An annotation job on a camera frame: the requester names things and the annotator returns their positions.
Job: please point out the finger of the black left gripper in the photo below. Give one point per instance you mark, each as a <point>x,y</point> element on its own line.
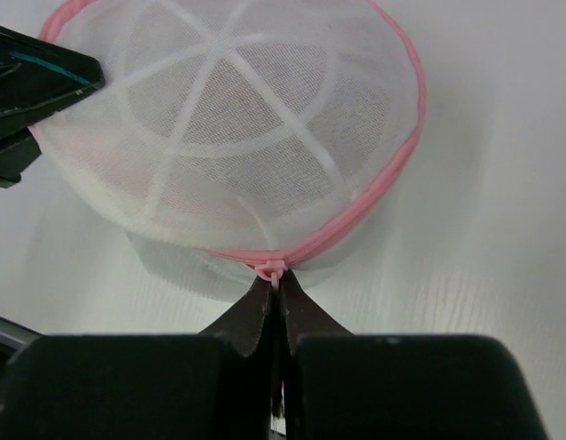
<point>39,79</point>
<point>17,153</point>

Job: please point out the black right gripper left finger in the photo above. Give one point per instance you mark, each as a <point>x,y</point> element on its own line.
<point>212,385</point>

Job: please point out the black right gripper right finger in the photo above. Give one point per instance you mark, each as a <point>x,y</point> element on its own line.
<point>338,385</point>

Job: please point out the white mesh laundry bag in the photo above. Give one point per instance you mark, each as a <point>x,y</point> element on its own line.
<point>260,133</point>

